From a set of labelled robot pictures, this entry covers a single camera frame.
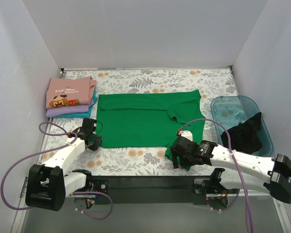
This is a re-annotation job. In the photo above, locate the green t shirt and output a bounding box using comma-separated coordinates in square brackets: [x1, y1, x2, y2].
[97, 90, 205, 159]

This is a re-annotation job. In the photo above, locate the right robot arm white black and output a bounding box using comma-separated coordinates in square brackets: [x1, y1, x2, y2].
[170, 136, 291, 204]

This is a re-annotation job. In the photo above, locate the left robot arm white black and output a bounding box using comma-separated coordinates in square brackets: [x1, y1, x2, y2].
[25, 118, 102, 211]

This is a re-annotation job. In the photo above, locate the teal folded t shirt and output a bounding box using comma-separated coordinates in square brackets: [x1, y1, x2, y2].
[54, 91, 97, 118]

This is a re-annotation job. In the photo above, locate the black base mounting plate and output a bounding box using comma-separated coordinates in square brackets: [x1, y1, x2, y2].
[65, 176, 240, 206]

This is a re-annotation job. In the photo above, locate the lilac folded t shirt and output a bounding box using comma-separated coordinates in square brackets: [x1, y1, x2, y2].
[46, 104, 89, 117]

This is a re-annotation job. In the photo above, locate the pink folded printed t shirt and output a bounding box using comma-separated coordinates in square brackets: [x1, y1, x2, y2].
[46, 76, 97, 109]

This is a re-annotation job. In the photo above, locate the black t shirt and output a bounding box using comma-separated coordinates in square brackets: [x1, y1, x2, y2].
[227, 112, 262, 154]

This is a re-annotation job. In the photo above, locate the floral patterned table mat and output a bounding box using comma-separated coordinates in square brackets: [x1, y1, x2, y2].
[38, 68, 262, 177]

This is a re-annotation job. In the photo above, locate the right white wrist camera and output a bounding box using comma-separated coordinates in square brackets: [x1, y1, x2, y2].
[180, 131, 193, 141]

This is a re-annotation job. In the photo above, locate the aluminium frame rail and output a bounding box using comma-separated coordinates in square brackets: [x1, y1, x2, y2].
[11, 176, 291, 233]

